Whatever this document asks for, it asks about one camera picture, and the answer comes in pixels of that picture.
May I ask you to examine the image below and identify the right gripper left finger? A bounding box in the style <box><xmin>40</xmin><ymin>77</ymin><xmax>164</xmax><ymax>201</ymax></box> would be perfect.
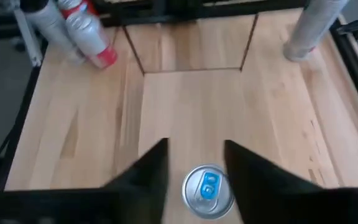
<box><xmin>0</xmin><ymin>138</ymin><xmax>170</xmax><ymax>224</ymax></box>

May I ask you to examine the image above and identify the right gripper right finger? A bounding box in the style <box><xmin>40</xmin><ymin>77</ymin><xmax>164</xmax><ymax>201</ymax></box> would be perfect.
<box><xmin>224</xmin><ymin>139</ymin><xmax>358</xmax><ymax>224</ymax></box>

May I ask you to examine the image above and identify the silver blue energy drink can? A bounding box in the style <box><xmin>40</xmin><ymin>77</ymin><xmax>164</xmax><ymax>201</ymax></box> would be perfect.
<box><xmin>181</xmin><ymin>164</ymin><xmax>235</xmax><ymax>220</ymax></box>

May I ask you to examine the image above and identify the red white can silver lid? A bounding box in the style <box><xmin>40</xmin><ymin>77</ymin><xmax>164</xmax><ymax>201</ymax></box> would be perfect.
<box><xmin>57</xmin><ymin>0</ymin><xmax>118</xmax><ymax>70</ymax></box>

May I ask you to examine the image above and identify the black table clamp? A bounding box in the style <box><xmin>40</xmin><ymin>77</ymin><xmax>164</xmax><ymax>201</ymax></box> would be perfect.
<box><xmin>334</xmin><ymin>17</ymin><xmax>358</xmax><ymax>37</ymax></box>

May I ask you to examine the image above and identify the white can with black lid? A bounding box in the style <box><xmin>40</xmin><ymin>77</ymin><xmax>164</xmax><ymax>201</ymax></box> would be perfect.
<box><xmin>19</xmin><ymin>0</ymin><xmax>85</xmax><ymax>65</ymax></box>

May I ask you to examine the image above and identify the black aluminium table frame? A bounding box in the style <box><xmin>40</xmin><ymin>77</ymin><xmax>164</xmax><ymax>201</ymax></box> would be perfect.
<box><xmin>0</xmin><ymin>0</ymin><xmax>358</xmax><ymax>192</ymax></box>

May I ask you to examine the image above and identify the silver metal bracket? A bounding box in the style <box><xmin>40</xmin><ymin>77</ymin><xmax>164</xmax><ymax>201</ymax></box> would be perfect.
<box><xmin>12</xmin><ymin>7</ymin><xmax>45</xmax><ymax>68</ymax></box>

